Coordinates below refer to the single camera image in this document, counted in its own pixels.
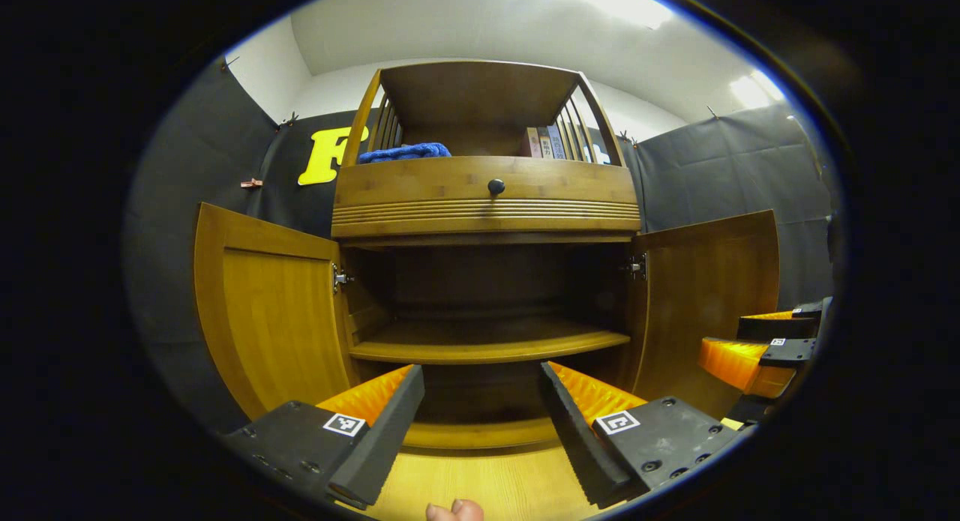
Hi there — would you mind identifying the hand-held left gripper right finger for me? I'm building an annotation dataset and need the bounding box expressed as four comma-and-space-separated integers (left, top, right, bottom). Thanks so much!
538, 361, 743, 509

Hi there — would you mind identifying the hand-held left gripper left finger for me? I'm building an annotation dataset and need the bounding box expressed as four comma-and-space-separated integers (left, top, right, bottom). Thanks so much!
219, 364, 426, 509

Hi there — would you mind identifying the wooden shoe cabinet door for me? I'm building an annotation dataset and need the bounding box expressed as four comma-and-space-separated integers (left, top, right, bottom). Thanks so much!
193, 202, 361, 421
626, 210, 781, 421

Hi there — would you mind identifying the wooden double-door shoe cabinet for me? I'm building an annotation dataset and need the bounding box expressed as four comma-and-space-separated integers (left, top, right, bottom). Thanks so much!
330, 58, 644, 451

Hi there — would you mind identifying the wooden cabinet drawer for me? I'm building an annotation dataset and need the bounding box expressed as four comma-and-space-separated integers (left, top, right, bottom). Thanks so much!
331, 156, 643, 239

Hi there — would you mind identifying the wooden inner shelf board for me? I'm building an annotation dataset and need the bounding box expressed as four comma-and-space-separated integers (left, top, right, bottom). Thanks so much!
349, 320, 631, 365

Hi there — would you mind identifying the small ceiling light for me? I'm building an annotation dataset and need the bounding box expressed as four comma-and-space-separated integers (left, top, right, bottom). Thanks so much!
731, 70, 785, 109

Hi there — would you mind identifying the blue cloth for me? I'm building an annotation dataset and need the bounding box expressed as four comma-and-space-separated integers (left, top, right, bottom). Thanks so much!
358, 142, 452, 165

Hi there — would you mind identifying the black backdrop cloth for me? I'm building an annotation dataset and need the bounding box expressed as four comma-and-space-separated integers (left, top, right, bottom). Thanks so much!
124, 56, 837, 432

